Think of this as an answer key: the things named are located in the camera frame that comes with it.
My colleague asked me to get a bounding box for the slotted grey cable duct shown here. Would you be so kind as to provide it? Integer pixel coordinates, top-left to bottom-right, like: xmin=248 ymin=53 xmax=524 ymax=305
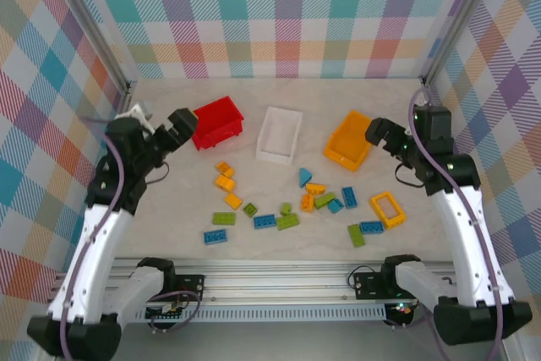
xmin=134 ymin=308 xmax=388 ymax=323

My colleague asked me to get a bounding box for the long green lego brick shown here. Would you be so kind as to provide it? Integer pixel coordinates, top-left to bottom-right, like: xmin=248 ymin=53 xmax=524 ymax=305
xmin=347 ymin=223 xmax=367 ymax=249
xmin=212 ymin=211 xmax=238 ymax=227
xmin=313 ymin=192 xmax=337 ymax=211
xmin=276 ymin=216 xmax=301 ymax=232

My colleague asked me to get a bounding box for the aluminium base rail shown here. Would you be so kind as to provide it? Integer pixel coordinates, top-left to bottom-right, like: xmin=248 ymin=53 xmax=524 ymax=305
xmin=52 ymin=257 xmax=466 ymax=307

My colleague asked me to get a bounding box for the thin black right gripper cable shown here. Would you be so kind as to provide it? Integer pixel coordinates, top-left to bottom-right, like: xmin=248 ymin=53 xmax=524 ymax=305
xmin=395 ymin=161 xmax=424 ymax=189

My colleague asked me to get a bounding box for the long blue lego brick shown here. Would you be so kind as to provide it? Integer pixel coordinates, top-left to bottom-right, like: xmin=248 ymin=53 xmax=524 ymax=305
xmin=203 ymin=229 xmax=230 ymax=246
xmin=341 ymin=186 xmax=358 ymax=210
xmin=253 ymin=214 xmax=278 ymax=230
xmin=359 ymin=220 xmax=385 ymax=236

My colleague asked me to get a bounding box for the black wire loop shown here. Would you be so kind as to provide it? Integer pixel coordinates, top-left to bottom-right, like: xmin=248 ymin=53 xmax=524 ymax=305
xmin=347 ymin=265 xmax=375 ymax=290

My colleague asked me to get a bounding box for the red plastic bin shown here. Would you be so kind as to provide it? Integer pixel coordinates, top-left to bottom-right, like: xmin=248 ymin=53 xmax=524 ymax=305
xmin=191 ymin=96 xmax=246 ymax=151

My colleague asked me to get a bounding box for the small circuit board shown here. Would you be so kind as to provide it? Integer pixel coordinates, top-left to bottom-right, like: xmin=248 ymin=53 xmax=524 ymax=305
xmin=145 ymin=302 xmax=187 ymax=322

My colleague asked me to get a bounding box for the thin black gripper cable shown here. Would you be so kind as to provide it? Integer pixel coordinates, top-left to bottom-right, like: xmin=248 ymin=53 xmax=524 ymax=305
xmin=395 ymin=161 xmax=424 ymax=189
xmin=145 ymin=160 xmax=170 ymax=187

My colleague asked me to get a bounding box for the aluminium side frame bar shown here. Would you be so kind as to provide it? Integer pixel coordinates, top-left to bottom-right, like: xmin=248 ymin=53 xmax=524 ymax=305
xmin=422 ymin=79 xmax=443 ymax=108
xmin=119 ymin=81 xmax=136 ymax=115

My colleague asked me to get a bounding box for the orange plastic bin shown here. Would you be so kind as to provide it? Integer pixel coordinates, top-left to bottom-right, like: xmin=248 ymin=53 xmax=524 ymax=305
xmin=324 ymin=110 xmax=374 ymax=172

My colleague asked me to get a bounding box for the white grey left wrist camera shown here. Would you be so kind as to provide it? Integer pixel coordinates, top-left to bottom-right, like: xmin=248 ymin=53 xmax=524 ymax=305
xmin=125 ymin=101 xmax=156 ymax=136

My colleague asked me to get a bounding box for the aluminium frame post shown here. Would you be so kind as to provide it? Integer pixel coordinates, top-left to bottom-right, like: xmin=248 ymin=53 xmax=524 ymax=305
xmin=421 ymin=0 xmax=504 ymax=87
xmin=50 ymin=0 xmax=139 ymax=96

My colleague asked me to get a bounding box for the white plastic bin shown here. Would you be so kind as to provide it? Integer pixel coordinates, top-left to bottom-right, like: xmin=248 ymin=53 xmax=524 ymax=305
xmin=255 ymin=106 xmax=304 ymax=166

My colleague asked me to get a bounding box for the thin black left gripper cable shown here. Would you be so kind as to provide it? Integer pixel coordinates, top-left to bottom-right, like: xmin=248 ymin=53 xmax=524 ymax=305
xmin=145 ymin=160 xmax=170 ymax=187

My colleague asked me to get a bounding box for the yellow lego window frame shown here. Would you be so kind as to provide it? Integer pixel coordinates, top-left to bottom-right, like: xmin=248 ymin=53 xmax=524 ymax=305
xmin=369 ymin=191 xmax=407 ymax=229

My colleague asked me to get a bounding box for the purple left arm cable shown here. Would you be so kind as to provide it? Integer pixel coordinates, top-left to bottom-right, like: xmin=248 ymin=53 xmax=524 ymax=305
xmin=58 ymin=115 xmax=203 ymax=361

